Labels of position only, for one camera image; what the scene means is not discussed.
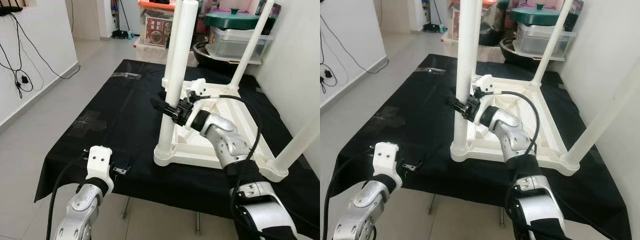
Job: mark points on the black plastic bag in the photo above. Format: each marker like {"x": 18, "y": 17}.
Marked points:
{"x": 172, "y": 27}
{"x": 492, "y": 25}

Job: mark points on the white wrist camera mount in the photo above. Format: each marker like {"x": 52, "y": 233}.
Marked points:
{"x": 99, "y": 160}
{"x": 196, "y": 86}
{"x": 387, "y": 157}
{"x": 484, "y": 82}

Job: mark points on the clear tape strip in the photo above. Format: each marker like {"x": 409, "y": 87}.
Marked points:
{"x": 126, "y": 75}
{"x": 432, "y": 70}

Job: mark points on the green pot lid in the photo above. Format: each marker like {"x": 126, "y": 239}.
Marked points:
{"x": 230, "y": 20}
{"x": 535, "y": 15}

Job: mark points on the white plastic children table top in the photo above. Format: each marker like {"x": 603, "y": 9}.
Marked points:
{"x": 240, "y": 115}
{"x": 545, "y": 110}

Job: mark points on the black wifi router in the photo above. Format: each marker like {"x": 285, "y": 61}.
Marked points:
{"x": 10, "y": 10}

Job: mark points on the black tablecloth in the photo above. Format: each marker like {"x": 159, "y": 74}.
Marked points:
{"x": 425, "y": 120}
{"x": 125, "y": 125}

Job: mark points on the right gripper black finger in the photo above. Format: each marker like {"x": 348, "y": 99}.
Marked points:
{"x": 456, "y": 104}
{"x": 164, "y": 106}

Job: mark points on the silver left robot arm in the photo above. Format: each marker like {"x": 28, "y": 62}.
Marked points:
{"x": 360, "y": 210}
{"x": 80, "y": 210}

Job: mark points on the black floor mop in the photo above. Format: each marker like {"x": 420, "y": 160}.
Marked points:
{"x": 121, "y": 34}
{"x": 432, "y": 27}

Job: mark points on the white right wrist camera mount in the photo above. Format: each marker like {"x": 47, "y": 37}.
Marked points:
{"x": 196, "y": 86}
{"x": 484, "y": 82}

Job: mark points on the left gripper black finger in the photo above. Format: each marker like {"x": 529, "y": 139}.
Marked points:
{"x": 127, "y": 166}
{"x": 418, "y": 163}

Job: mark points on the beige low platform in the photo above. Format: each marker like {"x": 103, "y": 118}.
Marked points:
{"x": 450, "y": 47}
{"x": 150, "y": 52}

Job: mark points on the black wok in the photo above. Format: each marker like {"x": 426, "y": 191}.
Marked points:
{"x": 507, "y": 50}
{"x": 202, "y": 56}

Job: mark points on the clear tape patch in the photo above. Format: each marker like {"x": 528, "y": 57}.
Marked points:
{"x": 90, "y": 124}
{"x": 395, "y": 117}

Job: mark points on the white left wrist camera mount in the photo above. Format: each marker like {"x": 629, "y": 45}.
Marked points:
{"x": 387, "y": 157}
{"x": 99, "y": 160}

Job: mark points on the storage box with orange lid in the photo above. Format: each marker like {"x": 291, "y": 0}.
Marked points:
{"x": 155, "y": 30}
{"x": 455, "y": 22}

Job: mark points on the clear plastic storage box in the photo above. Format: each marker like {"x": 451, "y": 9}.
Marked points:
{"x": 230, "y": 45}
{"x": 535, "y": 40}

